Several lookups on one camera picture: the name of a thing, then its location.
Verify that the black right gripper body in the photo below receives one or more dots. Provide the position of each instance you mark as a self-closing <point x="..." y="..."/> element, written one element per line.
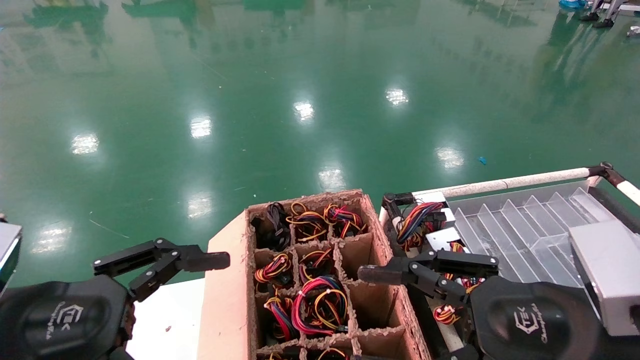
<point x="530" y="320"/>

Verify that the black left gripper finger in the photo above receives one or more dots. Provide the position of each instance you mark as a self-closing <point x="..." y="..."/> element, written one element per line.
<point x="150" y="279"/>
<point x="130" y="254"/>

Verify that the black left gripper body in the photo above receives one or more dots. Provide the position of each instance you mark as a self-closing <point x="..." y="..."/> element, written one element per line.
<point x="60" y="320"/>

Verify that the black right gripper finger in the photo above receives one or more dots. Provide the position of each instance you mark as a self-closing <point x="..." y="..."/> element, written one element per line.
<point x="465" y="264"/>
<point x="440" y="289"/>

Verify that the clear plastic divider tray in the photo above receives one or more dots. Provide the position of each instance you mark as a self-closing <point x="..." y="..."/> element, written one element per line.
<point x="525" y="235"/>

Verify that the brown cardboard divider box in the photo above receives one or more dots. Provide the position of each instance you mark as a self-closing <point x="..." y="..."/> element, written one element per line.
<point x="225" y="300"/>

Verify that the long white rack pipe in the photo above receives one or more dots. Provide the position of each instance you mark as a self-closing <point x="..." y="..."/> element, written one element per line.
<point x="500" y="184"/>

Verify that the black pipe connector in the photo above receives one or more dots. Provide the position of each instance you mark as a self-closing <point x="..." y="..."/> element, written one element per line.
<point x="392" y="202"/>

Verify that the short white rack pipe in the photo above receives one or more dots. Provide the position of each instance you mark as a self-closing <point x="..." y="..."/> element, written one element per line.
<point x="631" y="192"/>

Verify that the black pipe corner joint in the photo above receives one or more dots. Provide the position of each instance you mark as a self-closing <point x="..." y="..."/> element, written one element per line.
<point x="605" y="172"/>

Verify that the blue background object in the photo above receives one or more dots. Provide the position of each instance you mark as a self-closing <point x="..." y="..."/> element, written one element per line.
<point x="572" y="4"/>

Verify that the white background object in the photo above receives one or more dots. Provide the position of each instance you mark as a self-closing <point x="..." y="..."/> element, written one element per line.
<point x="634" y="31"/>

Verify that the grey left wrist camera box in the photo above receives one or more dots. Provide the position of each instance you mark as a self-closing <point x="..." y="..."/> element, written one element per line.
<point x="7" y="250"/>

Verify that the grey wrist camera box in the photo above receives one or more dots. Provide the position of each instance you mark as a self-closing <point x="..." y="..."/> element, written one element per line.
<point x="610" y="275"/>
<point x="7" y="250"/>

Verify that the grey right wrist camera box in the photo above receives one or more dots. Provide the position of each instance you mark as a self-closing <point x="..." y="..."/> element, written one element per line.
<point x="610" y="275"/>

